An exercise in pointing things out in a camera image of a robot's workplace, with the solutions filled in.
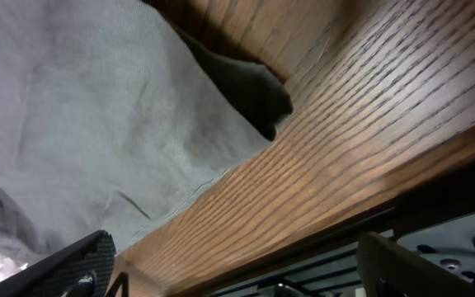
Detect grey shorts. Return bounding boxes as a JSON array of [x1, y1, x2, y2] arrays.
[[0, 0, 293, 264]]

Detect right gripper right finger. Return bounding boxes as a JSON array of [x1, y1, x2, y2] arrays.
[[356, 232, 475, 297]]

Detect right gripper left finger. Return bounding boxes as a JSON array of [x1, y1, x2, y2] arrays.
[[0, 230, 116, 297]]

